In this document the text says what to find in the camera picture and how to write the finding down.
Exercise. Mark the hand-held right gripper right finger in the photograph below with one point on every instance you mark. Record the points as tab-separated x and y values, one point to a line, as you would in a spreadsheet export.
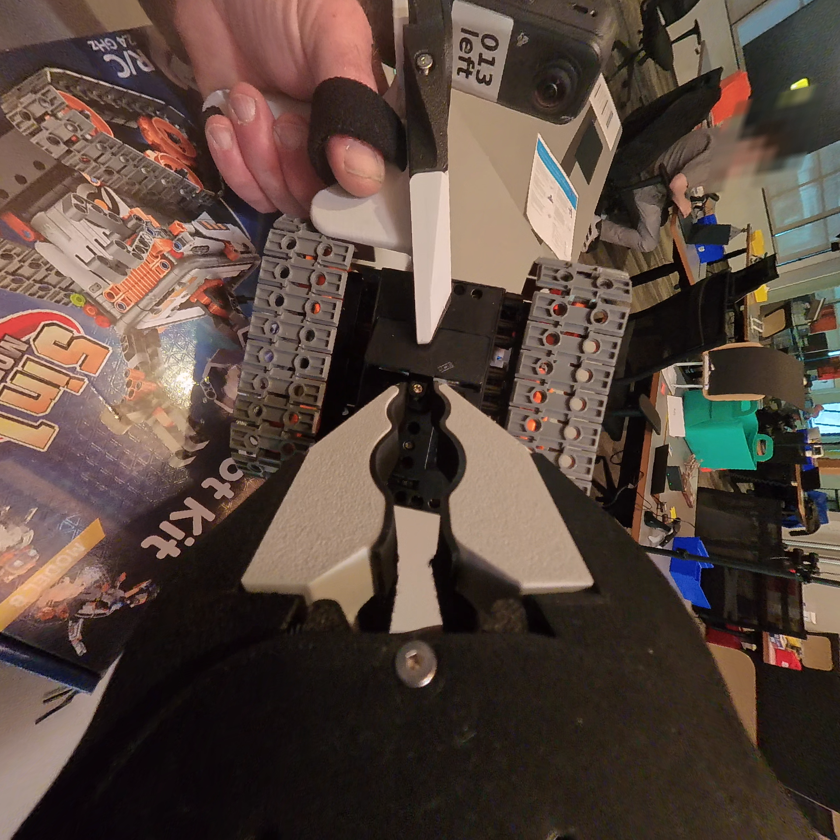
519	525

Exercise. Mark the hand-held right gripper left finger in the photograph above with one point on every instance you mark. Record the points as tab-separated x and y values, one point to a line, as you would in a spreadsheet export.
315	525

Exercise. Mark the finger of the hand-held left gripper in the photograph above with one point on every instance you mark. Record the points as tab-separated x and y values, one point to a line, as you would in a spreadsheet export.
492	197

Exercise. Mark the tracked building-block toy robot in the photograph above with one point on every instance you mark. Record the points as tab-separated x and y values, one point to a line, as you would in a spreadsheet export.
295	328

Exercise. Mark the blue robot kit box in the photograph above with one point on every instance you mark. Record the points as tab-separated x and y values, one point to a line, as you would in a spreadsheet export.
105	394

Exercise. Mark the person's left hand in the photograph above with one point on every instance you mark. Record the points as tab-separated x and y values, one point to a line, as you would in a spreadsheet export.
276	79

